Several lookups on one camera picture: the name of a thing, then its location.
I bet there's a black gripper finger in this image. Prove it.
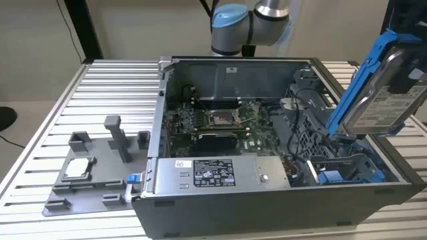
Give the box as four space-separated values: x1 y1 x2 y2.
389 46 421 95

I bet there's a hard disk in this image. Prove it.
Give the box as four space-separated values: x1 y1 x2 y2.
325 28 427 138

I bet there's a grey metal disk bay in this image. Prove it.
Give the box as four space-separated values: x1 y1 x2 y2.
271 83 385 187

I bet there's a blue empty disk carrier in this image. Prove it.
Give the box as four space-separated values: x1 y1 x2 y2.
318 169 347 185

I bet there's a black RAM slot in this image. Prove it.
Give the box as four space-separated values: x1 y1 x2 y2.
194 125 251 131
194 129 251 134

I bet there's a green motherboard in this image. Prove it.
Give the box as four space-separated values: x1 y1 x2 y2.
164 96 291 160

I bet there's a CPU socket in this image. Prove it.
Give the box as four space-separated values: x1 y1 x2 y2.
208 108 243 126

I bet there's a black plastic cover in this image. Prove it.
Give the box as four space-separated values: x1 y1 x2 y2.
196 133 237 154

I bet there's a dark grey PC case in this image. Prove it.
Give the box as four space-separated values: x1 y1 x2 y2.
131 55 427 238

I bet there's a silver power supply unit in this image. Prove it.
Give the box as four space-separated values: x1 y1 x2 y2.
154 156 291 195

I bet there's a grey parts rack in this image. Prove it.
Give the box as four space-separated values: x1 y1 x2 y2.
42 115 154 218

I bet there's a silver CPU chip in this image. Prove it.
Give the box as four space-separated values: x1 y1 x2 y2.
64 159 94 177

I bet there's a black round object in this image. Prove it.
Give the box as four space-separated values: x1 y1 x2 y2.
0 106 19 131

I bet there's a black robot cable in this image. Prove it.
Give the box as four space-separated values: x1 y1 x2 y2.
199 0 219 19

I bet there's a black metal post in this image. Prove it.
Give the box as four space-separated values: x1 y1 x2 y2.
64 0 104 62

